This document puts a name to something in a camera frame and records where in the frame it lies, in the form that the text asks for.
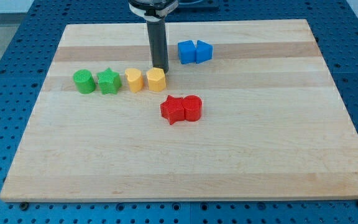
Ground yellow hexagon block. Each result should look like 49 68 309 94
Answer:
146 68 166 92

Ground yellow heart block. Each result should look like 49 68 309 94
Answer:
125 68 144 93

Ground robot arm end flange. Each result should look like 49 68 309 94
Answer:
128 0 179 22

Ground red star block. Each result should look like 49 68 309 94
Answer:
160 95 185 125

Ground green star block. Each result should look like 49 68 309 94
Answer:
97 68 122 95

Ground red cylinder block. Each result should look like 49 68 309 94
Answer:
183 95 202 121

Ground blue cube block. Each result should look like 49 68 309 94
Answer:
177 40 196 64

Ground blue triangle block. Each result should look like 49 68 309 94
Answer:
196 40 213 63

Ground light wooden board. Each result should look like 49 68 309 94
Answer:
0 19 358 202

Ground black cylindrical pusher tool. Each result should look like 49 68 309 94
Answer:
147 19 169 73

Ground green cylinder block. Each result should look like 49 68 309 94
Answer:
73 69 96 94

